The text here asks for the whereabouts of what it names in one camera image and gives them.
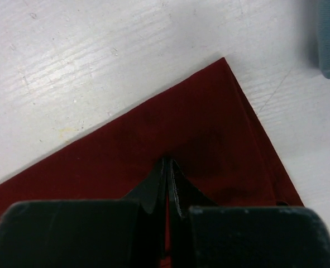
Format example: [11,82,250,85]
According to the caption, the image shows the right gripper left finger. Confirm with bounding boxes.
[122,157,167,259]

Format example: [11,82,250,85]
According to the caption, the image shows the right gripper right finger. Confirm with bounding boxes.
[167,159,218,267]

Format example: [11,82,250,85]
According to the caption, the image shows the dark maroon t shirt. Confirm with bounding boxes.
[0,57,305,268]

